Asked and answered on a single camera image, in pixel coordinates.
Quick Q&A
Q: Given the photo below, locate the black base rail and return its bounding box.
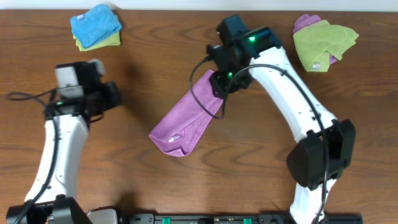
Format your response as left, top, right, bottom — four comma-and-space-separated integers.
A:
118, 212, 364, 224

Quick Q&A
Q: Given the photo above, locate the right black cable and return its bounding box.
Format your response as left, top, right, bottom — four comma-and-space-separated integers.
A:
188, 55, 330, 224

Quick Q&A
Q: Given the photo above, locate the blue folded cloth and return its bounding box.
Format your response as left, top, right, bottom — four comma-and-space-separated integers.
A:
70, 4, 122, 49

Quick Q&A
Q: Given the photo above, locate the purple microfibre cloth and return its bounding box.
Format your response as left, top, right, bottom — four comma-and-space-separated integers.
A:
149, 70, 223, 157

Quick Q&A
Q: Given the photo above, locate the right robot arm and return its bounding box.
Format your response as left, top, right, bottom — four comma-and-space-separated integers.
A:
207, 15, 363, 223

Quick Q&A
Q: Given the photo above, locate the purple crumpled cloth underneath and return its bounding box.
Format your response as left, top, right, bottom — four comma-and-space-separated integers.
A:
292, 14, 338, 65

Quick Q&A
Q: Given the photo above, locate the green folded cloth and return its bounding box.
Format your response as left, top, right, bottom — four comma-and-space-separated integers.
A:
73, 32, 121, 52

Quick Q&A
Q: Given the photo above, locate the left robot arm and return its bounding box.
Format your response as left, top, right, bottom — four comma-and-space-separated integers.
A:
6, 59, 121, 223

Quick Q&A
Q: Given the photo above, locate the green crumpled cloth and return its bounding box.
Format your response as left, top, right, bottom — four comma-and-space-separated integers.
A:
293, 20, 359, 72

